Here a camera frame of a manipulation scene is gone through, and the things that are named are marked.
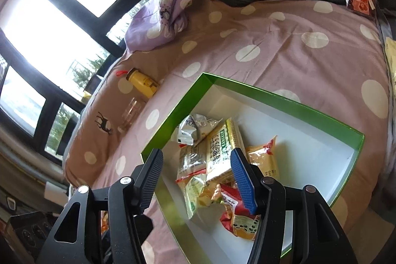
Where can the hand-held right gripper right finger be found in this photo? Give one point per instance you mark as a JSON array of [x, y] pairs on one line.
[[244, 180]]

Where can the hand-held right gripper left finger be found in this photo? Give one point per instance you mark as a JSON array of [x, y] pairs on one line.
[[151, 180]]

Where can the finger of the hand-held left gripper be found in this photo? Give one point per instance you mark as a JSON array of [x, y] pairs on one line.
[[144, 225]]

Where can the red snack packet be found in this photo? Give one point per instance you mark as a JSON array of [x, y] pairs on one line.
[[230, 200]]

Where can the pale yellow green-label snack packet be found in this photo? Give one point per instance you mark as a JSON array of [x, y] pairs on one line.
[[221, 143]]

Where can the light green snack packet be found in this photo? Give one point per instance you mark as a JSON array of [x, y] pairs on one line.
[[195, 196]]

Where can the white snack packet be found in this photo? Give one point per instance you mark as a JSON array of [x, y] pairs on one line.
[[190, 131]]

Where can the green cardboard box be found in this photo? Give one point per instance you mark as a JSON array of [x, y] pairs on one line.
[[309, 140]]

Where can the clear plastic bottle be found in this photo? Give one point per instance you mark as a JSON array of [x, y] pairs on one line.
[[130, 112]]

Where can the white box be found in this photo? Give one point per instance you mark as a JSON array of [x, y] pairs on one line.
[[54, 190]]

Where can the yellow bottle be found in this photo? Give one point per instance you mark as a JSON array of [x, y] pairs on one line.
[[142, 82]]

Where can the black device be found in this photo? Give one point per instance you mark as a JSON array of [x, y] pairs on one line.
[[31, 228]]

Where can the purple plastic bag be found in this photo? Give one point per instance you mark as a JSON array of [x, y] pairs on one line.
[[154, 26]]

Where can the window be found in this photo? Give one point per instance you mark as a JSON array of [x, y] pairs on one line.
[[46, 29]]

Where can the yellow paper item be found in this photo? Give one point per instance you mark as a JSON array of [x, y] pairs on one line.
[[391, 66]]

